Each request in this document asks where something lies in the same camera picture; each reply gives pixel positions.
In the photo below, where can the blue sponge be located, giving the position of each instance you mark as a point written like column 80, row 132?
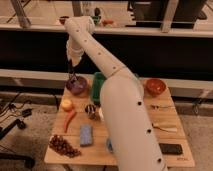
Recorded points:
column 86, row 135

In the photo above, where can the yellow red apple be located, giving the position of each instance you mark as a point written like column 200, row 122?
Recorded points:
column 66, row 105

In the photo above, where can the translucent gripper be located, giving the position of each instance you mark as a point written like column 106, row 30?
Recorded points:
column 74, row 59

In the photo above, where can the bunch of dark grapes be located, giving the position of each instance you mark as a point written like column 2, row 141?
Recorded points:
column 63, row 146

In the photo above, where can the orange carrot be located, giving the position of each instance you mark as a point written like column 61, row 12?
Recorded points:
column 70, row 115

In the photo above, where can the blue cup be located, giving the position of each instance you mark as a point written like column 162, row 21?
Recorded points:
column 109, row 145

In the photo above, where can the distant red bowl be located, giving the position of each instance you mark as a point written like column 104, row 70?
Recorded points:
column 62, row 19

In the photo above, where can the wooden table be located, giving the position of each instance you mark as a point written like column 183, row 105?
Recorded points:
column 97, row 153

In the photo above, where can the purple bowl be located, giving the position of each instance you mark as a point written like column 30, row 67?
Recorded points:
column 76, row 85

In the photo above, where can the black handled brush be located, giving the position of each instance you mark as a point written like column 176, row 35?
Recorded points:
column 72, row 76

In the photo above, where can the striped small cup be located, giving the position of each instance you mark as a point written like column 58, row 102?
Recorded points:
column 90, row 109

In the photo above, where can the distant green box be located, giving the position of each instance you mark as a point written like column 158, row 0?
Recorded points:
column 96, row 20

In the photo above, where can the wooden handled knife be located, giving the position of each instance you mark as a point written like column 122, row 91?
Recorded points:
column 167, row 128

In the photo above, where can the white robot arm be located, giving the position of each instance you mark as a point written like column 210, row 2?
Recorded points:
column 134, row 142

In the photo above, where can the white cup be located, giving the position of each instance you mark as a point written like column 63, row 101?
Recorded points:
column 101, row 114

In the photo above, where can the green plastic tray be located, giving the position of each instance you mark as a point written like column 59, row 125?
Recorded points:
column 97, row 83

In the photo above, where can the metal fork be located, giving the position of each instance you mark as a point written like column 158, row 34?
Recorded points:
column 161, row 107

